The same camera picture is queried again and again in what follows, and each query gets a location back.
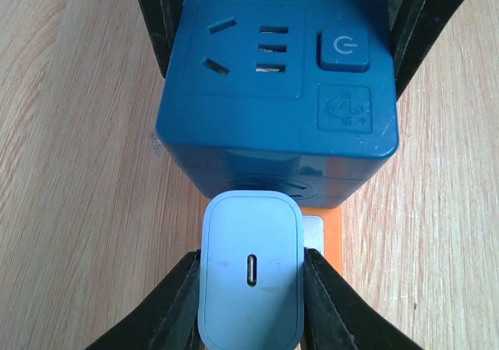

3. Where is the light blue usb charger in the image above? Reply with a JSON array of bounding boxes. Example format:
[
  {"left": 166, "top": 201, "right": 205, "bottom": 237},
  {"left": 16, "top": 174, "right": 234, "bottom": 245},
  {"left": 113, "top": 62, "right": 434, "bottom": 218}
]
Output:
[{"left": 197, "top": 190, "right": 304, "bottom": 349}]

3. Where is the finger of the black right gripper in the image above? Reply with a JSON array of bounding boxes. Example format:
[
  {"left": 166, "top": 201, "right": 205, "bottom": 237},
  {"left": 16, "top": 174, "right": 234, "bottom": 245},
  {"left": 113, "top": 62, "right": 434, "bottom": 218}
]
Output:
[
  {"left": 388, "top": 0, "right": 465, "bottom": 97},
  {"left": 138, "top": 0, "right": 183, "bottom": 77}
]

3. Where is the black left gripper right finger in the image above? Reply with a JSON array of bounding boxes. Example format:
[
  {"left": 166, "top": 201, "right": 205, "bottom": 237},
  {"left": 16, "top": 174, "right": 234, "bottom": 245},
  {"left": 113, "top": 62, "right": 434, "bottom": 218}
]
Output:
[{"left": 303, "top": 249, "right": 420, "bottom": 350}]

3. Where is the dark blue cube socket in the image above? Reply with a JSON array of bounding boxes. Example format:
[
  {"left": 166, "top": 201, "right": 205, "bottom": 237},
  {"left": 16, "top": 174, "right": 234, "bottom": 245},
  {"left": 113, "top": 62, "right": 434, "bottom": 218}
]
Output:
[{"left": 156, "top": 0, "right": 398, "bottom": 208}]

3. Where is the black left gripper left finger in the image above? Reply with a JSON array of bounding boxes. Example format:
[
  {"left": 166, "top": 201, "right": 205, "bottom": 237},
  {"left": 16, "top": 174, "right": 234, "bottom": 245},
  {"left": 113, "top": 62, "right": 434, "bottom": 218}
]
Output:
[{"left": 88, "top": 250, "right": 203, "bottom": 349}]

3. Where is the orange power strip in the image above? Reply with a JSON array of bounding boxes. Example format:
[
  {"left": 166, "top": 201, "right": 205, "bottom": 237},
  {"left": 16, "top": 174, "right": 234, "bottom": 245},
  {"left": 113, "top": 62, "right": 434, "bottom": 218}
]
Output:
[{"left": 301, "top": 207, "right": 343, "bottom": 275}]

